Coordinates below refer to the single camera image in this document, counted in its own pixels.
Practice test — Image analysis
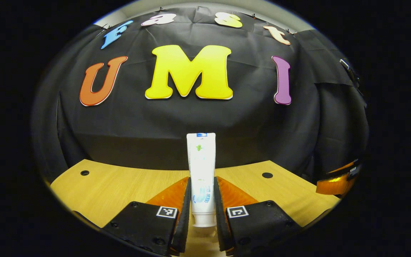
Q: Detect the metal clamp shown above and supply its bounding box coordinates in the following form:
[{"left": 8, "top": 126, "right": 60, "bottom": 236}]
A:
[{"left": 339, "top": 58, "right": 366, "bottom": 107}]

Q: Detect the black backdrop cloth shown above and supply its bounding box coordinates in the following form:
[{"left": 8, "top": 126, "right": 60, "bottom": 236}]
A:
[{"left": 31, "top": 5, "right": 370, "bottom": 182}]

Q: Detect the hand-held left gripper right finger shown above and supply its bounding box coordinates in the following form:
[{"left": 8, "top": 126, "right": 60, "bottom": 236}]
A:
[{"left": 213, "top": 176, "right": 303, "bottom": 257}]

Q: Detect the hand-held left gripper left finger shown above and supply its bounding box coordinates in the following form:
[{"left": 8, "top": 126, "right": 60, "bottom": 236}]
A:
[{"left": 100, "top": 176, "right": 192, "bottom": 257}]

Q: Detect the wooden desktop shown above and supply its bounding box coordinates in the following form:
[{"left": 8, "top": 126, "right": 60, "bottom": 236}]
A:
[{"left": 50, "top": 159, "right": 341, "bottom": 257}]

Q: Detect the white toothpaste tube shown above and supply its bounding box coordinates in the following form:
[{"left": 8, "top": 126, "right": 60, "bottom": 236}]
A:
[{"left": 186, "top": 132, "right": 217, "bottom": 228}]

